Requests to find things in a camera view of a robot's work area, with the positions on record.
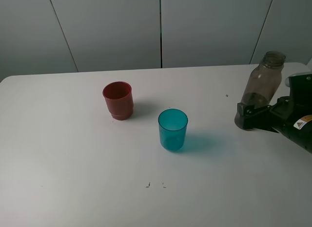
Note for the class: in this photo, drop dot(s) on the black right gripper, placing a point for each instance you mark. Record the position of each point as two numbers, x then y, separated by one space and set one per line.
292 119

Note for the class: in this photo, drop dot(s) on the smoky translucent water bottle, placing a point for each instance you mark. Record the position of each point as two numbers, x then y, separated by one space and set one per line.
264 80

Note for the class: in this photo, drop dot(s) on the teal translucent plastic cup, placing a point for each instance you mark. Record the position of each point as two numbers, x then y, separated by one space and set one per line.
172 125

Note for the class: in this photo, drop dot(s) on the red plastic cup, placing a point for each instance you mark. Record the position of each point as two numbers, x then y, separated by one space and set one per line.
119 100

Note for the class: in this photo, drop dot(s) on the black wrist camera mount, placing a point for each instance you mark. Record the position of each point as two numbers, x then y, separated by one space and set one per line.
300 98

